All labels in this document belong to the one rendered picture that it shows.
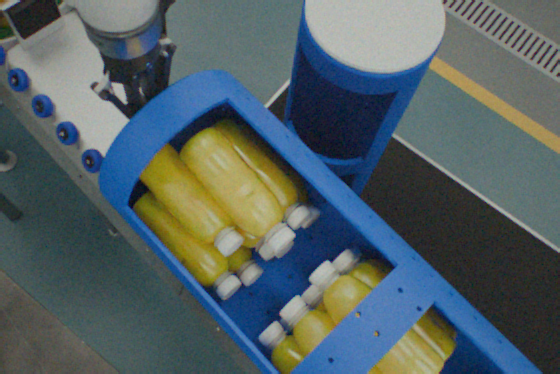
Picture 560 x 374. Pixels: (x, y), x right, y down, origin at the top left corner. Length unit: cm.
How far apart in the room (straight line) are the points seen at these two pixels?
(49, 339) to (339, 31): 74
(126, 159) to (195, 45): 159
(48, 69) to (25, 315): 51
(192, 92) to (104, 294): 128
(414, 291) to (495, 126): 170
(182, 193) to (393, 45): 53
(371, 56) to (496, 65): 147
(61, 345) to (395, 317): 51
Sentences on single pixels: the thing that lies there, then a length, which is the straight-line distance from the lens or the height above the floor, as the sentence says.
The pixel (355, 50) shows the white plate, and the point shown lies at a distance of 119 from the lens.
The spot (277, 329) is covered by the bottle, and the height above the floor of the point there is 107.
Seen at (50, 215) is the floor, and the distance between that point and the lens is 220.
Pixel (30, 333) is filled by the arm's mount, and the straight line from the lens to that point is 103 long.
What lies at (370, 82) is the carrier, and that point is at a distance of 120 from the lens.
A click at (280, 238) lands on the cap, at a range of 86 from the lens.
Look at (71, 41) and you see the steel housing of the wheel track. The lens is 134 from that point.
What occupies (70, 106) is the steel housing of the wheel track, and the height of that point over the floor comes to 93.
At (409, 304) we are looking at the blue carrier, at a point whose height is 123.
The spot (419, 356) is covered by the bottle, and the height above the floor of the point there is 119.
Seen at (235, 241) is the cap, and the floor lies 113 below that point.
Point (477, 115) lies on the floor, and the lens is 247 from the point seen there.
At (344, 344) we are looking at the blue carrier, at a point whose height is 122.
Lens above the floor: 199
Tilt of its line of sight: 67 degrees down
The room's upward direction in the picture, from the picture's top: 11 degrees clockwise
